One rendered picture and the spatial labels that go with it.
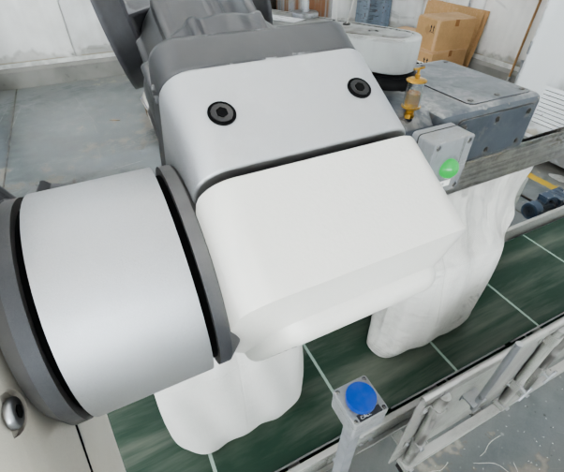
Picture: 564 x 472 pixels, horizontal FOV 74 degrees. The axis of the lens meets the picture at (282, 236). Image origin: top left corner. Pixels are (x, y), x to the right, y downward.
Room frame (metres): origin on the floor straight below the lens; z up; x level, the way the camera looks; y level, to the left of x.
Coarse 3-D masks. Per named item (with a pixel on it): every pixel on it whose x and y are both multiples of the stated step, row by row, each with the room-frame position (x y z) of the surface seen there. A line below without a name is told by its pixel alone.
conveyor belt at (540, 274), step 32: (512, 256) 1.25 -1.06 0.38; (544, 256) 1.25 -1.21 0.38; (512, 288) 1.05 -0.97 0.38; (544, 288) 1.05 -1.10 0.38; (480, 320) 0.89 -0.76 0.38; (512, 320) 0.89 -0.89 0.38; (544, 320) 0.89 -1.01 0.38; (320, 352) 0.75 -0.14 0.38; (352, 352) 0.75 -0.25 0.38; (416, 352) 0.75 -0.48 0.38; (448, 352) 0.75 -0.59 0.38; (480, 352) 0.75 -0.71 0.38; (320, 384) 0.63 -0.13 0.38; (384, 384) 0.63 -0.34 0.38; (416, 384) 0.63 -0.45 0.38; (128, 416) 0.52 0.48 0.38; (160, 416) 0.52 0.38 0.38; (288, 416) 0.52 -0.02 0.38; (320, 416) 0.52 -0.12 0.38; (384, 416) 0.56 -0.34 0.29; (128, 448) 0.43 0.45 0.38; (160, 448) 0.43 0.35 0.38; (224, 448) 0.43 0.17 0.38; (256, 448) 0.43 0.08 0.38; (288, 448) 0.43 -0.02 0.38
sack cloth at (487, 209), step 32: (480, 192) 0.86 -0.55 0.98; (512, 192) 0.94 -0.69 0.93; (480, 224) 0.84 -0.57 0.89; (448, 256) 0.76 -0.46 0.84; (480, 256) 0.80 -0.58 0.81; (448, 288) 0.73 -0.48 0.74; (480, 288) 0.81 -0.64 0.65; (384, 320) 0.77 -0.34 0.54; (416, 320) 0.72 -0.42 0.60; (448, 320) 0.75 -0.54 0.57; (384, 352) 0.73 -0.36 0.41
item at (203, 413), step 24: (240, 360) 0.47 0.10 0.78; (264, 360) 0.49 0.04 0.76; (288, 360) 0.53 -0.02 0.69; (192, 384) 0.42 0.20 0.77; (216, 384) 0.43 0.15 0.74; (240, 384) 0.46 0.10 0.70; (264, 384) 0.48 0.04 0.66; (288, 384) 0.52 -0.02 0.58; (168, 408) 0.39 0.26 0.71; (192, 408) 0.41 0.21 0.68; (216, 408) 0.43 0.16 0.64; (240, 408) 0.45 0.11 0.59; (264, 408) 0.48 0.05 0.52; (288, 408) 0.52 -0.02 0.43; (192, 432) 0.40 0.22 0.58; (216, 432) 0.42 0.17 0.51; (240, 432) 0.45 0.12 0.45
